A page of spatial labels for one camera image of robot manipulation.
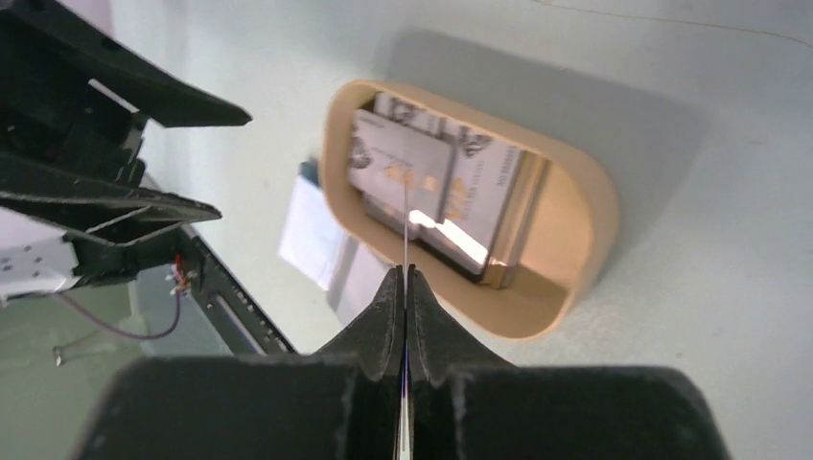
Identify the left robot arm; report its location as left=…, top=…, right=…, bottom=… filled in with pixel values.
left=1, top=1, right=250, bottom=300

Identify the blue card holder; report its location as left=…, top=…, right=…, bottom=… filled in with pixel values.
left=278, top=159, right=391, bottom=326

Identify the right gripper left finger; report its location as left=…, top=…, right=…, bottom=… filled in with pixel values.
left=73, top=266, right=406, bottom=459

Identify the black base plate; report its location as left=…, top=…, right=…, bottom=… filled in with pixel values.
left=179, top=225, right=296, bottom=356

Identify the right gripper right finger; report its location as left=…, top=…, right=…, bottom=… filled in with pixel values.
left=406, top=267, right=731, bottom=459

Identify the beige oval tray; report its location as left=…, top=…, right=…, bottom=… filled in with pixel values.
left=319, top=80, right=619, bottom=340

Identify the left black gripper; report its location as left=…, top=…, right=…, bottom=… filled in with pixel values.
left=1, top=1, right=252, bottom=246

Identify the white vip card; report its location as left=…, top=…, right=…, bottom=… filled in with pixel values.
left=373, top=92, right=522, bottom=277
left=348, top=109, right=454, bottom=219

